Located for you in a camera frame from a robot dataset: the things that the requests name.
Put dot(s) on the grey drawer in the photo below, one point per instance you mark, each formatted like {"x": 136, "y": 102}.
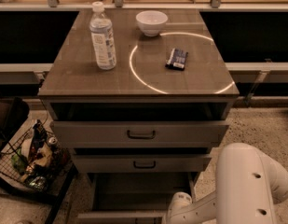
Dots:
{"x": 141, "y": 163}
{"x": 139, "y": 134}
{"x": 133, "y": 198}

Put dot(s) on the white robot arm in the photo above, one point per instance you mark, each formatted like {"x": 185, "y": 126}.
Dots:
{"x": 248, "y": 184}

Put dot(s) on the grey drawer cabinet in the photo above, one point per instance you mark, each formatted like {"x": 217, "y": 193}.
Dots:
{"x": 140, "y": 87}

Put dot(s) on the dark blue snack packet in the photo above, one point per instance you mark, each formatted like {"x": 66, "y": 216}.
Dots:
{"x": 177, "y": 59}

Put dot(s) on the white ceramic bowl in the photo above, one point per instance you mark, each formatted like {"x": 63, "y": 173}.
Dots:
{"x": 151, "y": 22}

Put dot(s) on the clear plastic water bottle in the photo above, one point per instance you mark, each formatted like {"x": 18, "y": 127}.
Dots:
{"x": 102, "y": 37}

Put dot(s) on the metal soda can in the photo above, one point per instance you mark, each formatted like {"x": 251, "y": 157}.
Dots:
{"x": 52, "y": 142}

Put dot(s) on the dark chip bag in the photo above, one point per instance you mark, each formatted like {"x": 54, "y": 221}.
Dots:
{"x": 38, "y": 141}

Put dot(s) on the green crumpled snack bag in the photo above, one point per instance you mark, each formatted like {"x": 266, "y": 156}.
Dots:
{"x": 19, "y": 163}

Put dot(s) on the black wire basket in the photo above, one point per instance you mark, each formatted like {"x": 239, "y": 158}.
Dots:
{"x": 39, "y": 174}

